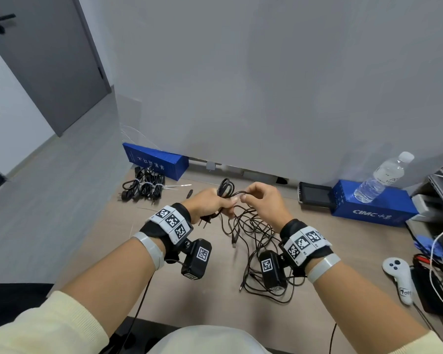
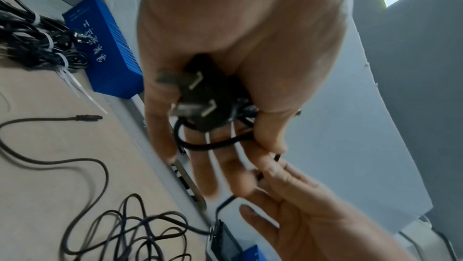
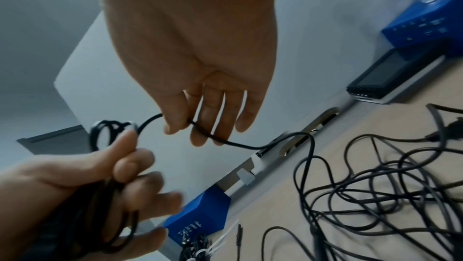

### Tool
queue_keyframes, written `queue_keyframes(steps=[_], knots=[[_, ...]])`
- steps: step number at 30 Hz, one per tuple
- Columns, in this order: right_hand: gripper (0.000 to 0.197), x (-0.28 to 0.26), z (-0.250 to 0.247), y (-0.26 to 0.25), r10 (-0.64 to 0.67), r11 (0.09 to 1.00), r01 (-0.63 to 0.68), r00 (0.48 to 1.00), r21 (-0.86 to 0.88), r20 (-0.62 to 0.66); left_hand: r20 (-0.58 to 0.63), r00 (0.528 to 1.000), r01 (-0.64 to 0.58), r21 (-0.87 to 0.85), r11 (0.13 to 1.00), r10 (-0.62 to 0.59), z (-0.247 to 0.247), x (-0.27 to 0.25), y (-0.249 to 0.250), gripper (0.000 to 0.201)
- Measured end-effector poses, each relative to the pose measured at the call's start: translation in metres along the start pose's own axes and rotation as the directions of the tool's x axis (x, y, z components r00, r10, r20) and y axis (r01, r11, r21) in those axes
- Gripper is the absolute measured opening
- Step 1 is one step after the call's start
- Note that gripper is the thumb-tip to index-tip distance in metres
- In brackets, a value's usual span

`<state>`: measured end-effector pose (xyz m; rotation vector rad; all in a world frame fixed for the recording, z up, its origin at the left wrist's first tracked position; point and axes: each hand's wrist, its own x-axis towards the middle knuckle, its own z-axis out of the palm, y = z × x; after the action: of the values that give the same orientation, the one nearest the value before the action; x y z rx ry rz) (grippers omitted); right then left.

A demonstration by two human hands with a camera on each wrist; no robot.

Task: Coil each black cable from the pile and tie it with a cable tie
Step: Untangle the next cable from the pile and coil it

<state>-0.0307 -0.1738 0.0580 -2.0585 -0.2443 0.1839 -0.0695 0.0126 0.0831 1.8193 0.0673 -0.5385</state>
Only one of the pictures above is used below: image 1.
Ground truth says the wrist marker strap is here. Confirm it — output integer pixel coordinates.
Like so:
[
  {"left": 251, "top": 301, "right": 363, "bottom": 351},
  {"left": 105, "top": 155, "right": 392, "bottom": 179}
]
[
  {"left": 279, "top": 218, "right": 334, "bottom": 277},
  {"left": 139, "top": 203, "right": 194, "bottom": 262}
]

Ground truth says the left wrist marker strap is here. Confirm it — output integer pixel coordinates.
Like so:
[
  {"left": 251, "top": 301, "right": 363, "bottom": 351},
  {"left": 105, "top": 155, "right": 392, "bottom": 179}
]
[{"left": 139, "top": 203, "right": 194, "bottom": 262}]

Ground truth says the grey wristband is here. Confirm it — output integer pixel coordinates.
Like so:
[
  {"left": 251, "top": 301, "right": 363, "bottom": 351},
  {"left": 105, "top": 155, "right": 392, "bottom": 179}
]
[
  {"left": 307, "top": 253, "right": 342, "bottom": 284},
  {"left": 132, "top": 232, "right": 166, "bottom": 271}
]

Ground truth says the right wrist marker strap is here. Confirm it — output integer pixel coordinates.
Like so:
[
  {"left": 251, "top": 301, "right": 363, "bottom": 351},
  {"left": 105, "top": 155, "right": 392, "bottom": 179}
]
[{"left": 279, "top": 218, "right": 334, "bottom": 277}]

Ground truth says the thin black power cable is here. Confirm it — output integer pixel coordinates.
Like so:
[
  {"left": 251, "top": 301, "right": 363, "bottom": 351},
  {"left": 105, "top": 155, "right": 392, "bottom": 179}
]
[{"left": 198, "top": 177, "right": 249, "bottom": 230}]

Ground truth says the person's cream sweater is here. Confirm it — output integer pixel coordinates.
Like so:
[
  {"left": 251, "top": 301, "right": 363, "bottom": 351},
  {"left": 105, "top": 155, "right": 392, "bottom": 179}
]
[{"left": 146, "top": 324, "right": 270, "bottom": 354}]

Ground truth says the blue plastic item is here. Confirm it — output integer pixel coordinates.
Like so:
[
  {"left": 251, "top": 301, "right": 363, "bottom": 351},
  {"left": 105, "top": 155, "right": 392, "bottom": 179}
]
[{"left": 413, "top": 234, "right": 443, "bottom": 257}]

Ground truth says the clear plastic water bottle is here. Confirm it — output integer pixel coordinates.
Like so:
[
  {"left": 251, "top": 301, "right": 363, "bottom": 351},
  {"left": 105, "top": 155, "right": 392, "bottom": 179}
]
[{"left": 353, "top": 150, "right": 415, "bottom": 204}]

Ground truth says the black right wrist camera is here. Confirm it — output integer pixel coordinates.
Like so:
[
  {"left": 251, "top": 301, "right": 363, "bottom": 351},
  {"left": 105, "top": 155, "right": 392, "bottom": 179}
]
[{"left": 258, "top": 250, "right": 288, "bottom": 292}]

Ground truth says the person's right hand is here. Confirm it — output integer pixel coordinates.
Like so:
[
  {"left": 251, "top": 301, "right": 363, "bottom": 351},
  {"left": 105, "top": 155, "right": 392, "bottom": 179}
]
[{"left": 240, "top": 181, "right": 294, "bottom": 234}]

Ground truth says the grey metal rack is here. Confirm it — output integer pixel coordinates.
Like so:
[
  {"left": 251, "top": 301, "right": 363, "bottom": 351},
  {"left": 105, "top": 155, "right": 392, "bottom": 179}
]
[{"left": 410, "top": 154, "right": 443, "bottom": 236}]

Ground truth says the blue rectangular box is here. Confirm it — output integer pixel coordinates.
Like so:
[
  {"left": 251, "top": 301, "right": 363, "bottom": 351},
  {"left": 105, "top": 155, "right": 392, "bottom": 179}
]
[{"left": 330, "top": 179, "right": 420, "bottom": 227}]

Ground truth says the black power adapter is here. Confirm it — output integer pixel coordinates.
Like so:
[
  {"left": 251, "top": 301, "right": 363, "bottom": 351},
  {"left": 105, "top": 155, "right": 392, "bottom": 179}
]
[{"left": 411, "top": 256, "right": 443, "bottom": 316}]

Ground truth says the person's left forearm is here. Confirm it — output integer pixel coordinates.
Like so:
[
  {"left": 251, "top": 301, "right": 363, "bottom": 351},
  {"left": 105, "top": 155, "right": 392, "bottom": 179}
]
[{"left": 0, "top": 241, "right": 167, "bottom": 354}]

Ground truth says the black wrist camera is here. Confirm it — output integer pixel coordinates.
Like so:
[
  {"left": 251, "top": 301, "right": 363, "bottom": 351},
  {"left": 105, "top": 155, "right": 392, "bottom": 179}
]
[
  {"left": 181, "top": 238, "right": 213, "bottom": 281},
  {"left": 258, "top": 250, "right": 288, "bottom": 292}
]

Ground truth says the small black screen device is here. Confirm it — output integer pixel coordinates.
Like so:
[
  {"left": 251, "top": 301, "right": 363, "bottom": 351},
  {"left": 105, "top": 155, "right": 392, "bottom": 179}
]
[{"left": 298, "top": 181, "right": 333, "bottom": 210}]

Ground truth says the white game controller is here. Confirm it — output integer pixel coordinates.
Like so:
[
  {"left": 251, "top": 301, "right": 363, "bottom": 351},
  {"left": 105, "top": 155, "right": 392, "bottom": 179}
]
[{"left": 382, "top": 257, "right": 414, "bottom": 306}]

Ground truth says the person's left hand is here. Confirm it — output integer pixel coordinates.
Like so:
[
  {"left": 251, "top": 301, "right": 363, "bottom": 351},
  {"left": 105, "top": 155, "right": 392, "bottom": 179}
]
[{"left": 186, "top": 187, "right": 238, "bottom": 225}]

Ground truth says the blue triangular box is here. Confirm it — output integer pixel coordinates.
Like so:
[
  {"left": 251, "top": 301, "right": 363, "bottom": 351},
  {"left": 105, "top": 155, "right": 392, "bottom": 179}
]
[{"left": 122, "top": 143, "right": 190, "bottom": 181}]

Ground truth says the light wooden table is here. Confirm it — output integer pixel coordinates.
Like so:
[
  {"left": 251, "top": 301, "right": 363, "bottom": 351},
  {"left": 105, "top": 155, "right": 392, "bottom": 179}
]
[{"left": 55, "top": 167, "right": 443, "bottom": 354}]

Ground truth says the thick black power cable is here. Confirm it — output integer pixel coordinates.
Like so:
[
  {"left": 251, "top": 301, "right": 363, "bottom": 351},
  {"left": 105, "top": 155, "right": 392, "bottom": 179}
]
[{"left": 134, "top": 166, "right": 154, "bottom": 203}]

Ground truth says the person's right forearm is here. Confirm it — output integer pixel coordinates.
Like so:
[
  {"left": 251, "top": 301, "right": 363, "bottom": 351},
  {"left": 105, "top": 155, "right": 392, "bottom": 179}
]
[{"left": 312, "top": 263, "right": 443, "bottom": 354}]

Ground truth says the grey left wristband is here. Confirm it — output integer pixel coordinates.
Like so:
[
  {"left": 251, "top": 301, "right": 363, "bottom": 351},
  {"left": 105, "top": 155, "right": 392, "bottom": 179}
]
[{"left": 132, "top": 232, "right": 166, "bottom": 271}]

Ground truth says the black office chair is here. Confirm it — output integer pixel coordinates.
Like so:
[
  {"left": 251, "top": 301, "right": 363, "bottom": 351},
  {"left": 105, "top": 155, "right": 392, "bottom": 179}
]
[{"left": 109, "top": 317, "right": 182, "bottom": 354}]

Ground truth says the grey right wristband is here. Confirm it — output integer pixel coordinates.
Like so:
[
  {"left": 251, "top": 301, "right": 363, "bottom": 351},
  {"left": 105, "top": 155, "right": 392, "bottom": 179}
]
[{"left": 307, "top": 253, "right": 342, "bottom": 284}]

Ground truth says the black left camera cable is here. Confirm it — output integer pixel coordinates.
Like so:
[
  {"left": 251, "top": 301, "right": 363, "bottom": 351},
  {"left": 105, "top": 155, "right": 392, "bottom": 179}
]
[{"left": 124, "top": 270, "right": 154, "bottom": 354}]

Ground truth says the grey door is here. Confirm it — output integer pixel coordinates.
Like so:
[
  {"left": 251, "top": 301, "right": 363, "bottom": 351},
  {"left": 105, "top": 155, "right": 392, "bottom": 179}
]
[{"left": 0, "top": 0, "right": 112, "bottom": 138}]

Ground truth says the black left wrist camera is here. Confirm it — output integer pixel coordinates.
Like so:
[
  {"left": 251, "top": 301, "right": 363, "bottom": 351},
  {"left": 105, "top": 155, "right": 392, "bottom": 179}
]
[{"left": 181, "top": 238, "right": 213, "bottom": 281}]

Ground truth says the pile of black cables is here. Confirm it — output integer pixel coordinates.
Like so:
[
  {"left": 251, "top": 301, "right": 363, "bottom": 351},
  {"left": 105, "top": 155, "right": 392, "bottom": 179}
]
[{"left": 221, "top": 204, "right": 307, "bottom": 305}]

